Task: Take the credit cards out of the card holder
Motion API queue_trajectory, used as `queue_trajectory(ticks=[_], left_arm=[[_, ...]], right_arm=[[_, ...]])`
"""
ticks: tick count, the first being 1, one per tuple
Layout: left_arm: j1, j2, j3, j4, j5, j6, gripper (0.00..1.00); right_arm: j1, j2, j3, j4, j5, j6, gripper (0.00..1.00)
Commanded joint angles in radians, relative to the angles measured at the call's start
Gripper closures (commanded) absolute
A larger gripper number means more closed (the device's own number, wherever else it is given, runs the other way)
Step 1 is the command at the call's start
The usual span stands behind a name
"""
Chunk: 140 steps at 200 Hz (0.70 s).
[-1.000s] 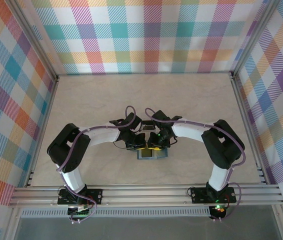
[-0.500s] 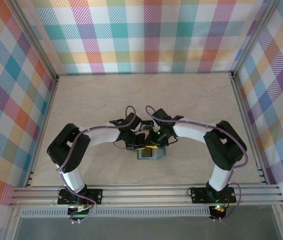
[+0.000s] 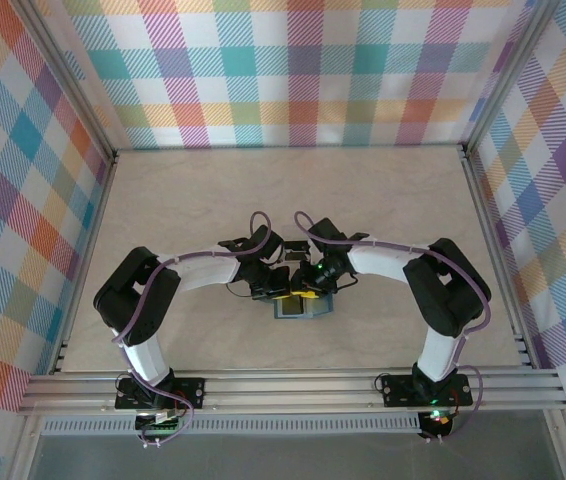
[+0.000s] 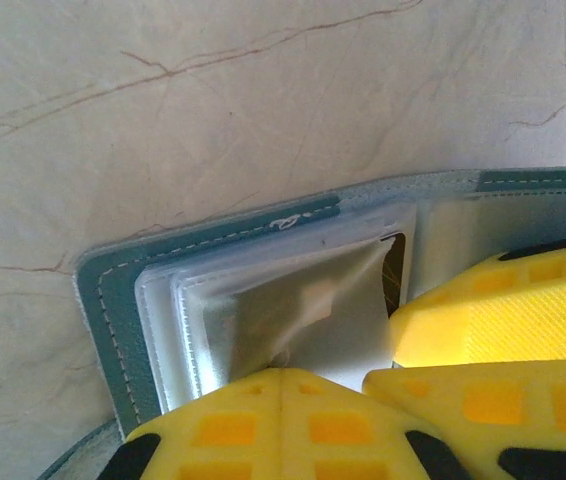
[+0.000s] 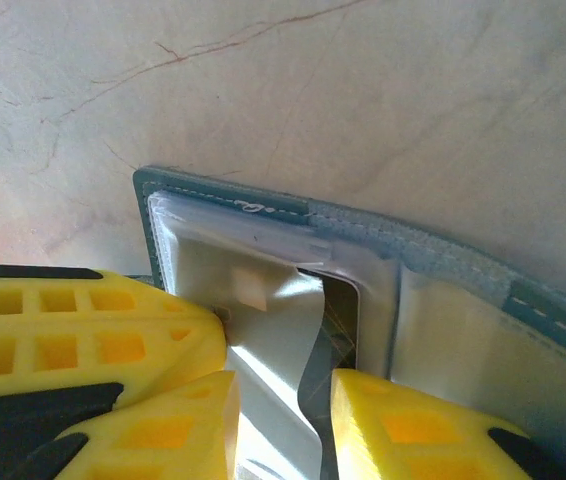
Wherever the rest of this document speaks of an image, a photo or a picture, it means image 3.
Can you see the aluminium corner post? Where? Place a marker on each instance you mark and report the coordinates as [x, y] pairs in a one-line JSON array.
[[505, 75], [70, 85]]

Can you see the long aluminium base rail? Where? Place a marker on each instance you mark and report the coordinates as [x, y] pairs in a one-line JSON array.
[[288, 390]]

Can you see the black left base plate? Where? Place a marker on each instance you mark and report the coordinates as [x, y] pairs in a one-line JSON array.
[[190, 392]]

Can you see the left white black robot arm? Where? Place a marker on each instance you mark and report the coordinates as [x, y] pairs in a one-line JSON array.
[[133, 300]]

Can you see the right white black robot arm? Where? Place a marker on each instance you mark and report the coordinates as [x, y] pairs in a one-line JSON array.
[[448, 295]]

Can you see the aluminium side rail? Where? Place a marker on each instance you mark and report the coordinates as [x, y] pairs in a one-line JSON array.
[[94, 235], [485, 220]]

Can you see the yellow credit card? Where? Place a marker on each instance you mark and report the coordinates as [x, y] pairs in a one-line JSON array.
[[306, 295]]

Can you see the left controller board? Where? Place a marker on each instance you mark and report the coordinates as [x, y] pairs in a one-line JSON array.
[[158, 424]]

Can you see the controller board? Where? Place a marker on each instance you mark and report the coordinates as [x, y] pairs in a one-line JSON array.
[[158, 424], [438, 420]]

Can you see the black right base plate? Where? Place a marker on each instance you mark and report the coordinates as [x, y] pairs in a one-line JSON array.
[[398, 390]]

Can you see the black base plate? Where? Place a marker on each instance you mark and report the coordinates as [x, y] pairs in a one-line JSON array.
[[190, 392], [398, 390]]

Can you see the teal card holder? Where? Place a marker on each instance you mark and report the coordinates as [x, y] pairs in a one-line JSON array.
[[313, 310]]

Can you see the right controller board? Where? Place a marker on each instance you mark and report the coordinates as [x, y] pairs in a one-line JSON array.
[[438, 420]]

